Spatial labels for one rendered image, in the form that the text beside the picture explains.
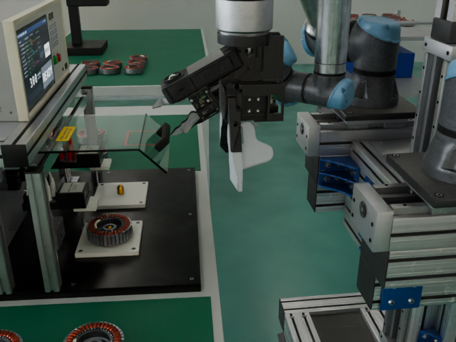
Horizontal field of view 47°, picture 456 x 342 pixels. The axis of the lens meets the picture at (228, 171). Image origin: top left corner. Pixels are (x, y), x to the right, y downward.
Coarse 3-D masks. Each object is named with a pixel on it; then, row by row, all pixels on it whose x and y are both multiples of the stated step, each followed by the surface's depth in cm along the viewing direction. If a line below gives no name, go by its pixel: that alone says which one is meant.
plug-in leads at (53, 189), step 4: (32, 164) 122; (52, 180) 124; (52, 184) 124; (24, 188) 123; (48, 188) 122; (52, 188) 125; (48, 192) 122; (52, 192) 125; (56, 192) 128; (24, 196) 123; (48, 196) 123; (52, 196) 125; (24, 200) 123; (28, 200) 123; (52, 200) 124
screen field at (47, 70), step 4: (48, 64) 127; (44, 68) 123; (48, 68) 127; (52, 68) 131; (44, 72) 123; (48, 72) 127; (52, 72) 131; (44, 76) 123; (48, 76) 127; (52, 76) 131; (44, 80) 123; (48, 80) 127; (44, 84) 123; (48, 84) 126; (44, 88) 123
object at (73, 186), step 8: (64, 184) 127; (72, 184) 127; (80, 184) 127; (88, 184) 129; (64, 192) 123; (72, 192) 123; (80, 192) 123; (88, 192) 129; (56, 200) 125; (64, 200) 123; (72, 200) 124; (80, 200) 124; (88, 200) 128; (96, 200) 128; (24, 208) 123; (56, 208) 124; (64, 208) 124; (72, 208) 124; (80, 208) 125; (88, 208) 125; (96, 208) 126
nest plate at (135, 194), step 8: (104, 184) 160; (112, 184) 160; (120, 184) 160; (128, 184) 160; (136, 184) 160; (144, 184) 160; (96, 192) 154; (104, 192) 154; (112, 192) 154; (128, 192) 154; (136, 192) 154; (144, 192) 154; (104, 200) 150; (112, 200) 150; (120, 200) 150; (128, 200) 150; (136, 200) 150; (144, 200) 150; (104, 208) 147; (112, 208) 147
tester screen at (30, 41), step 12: (36, 24) 118; (24, 36) 109; (36, 36) 118; (24, 48) 109; (36, 48) 117; (24, 60) 109; (36, 60) 117; (48, 60) 127; (24, 72) 108; (24, 84) 108; (36, 84) 116; (36, 96) 116
